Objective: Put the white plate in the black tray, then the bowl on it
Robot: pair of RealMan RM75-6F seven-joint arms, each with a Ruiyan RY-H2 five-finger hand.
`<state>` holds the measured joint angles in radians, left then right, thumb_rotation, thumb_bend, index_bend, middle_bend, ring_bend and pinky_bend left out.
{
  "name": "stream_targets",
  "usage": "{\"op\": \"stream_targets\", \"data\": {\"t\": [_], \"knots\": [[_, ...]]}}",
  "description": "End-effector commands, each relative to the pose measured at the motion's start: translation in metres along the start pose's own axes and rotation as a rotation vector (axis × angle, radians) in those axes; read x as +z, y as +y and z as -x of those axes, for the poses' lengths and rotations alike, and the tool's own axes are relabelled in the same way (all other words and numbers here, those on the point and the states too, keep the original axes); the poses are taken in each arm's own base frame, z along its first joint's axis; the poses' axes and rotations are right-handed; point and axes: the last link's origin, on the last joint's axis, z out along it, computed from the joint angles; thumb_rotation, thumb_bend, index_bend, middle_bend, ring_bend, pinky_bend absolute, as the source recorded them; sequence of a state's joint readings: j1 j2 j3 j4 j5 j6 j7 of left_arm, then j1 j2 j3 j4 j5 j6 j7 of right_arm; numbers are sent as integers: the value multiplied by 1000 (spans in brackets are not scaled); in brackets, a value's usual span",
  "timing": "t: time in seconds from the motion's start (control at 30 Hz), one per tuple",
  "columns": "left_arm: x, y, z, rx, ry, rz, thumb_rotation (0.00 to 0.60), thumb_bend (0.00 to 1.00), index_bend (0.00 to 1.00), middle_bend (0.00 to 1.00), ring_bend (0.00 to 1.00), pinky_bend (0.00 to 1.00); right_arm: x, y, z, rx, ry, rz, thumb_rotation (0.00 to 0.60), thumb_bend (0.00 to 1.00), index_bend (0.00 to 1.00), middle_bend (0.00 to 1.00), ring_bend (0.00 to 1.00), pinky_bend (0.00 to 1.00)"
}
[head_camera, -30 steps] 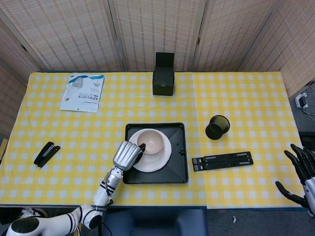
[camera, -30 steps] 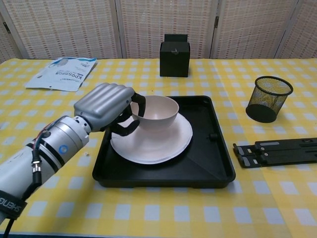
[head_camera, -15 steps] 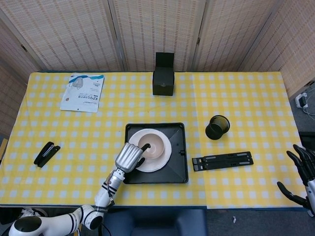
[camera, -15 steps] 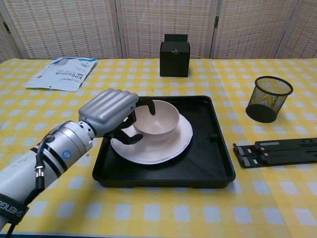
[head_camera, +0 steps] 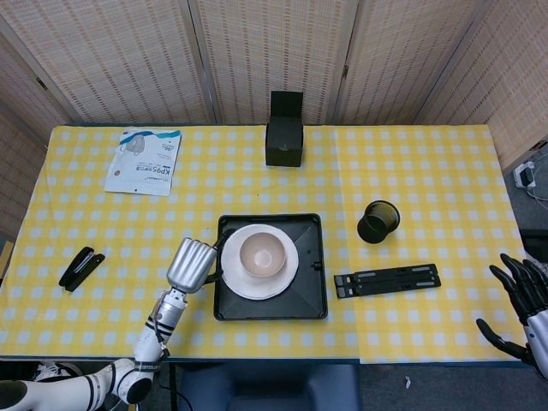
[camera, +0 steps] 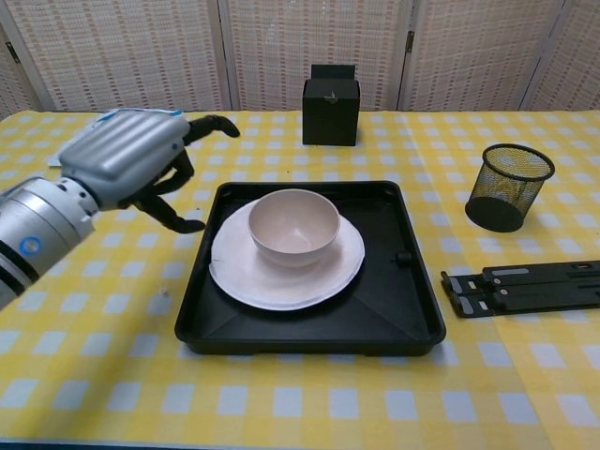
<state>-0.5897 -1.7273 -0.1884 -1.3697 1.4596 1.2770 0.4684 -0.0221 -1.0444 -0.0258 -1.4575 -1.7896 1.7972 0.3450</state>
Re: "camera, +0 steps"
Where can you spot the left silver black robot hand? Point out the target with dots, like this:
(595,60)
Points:
(122,150)

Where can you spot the beige bowl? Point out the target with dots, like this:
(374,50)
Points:
(293,229)

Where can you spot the white round plate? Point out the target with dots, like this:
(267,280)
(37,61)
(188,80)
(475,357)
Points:
(281,286)

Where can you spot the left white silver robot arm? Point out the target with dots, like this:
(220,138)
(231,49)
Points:
(37,225)

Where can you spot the black square plastic tray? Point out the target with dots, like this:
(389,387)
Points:
(398,304)

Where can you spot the white blue mask package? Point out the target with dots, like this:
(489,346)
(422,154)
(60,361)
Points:
(70,146)

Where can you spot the woven folding screen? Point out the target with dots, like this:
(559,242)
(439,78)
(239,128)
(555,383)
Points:
(131,51)

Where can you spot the black cardboard box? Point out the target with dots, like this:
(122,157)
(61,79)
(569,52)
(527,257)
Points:
(330,119)

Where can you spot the yellow white checkered tablecloth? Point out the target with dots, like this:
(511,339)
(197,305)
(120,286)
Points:
(562,375)
(262,398)

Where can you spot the black mesh pen cup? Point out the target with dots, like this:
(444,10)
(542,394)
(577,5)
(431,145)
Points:
(508,187)

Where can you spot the black folding laptop stand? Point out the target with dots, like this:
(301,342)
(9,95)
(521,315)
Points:
(525,290)

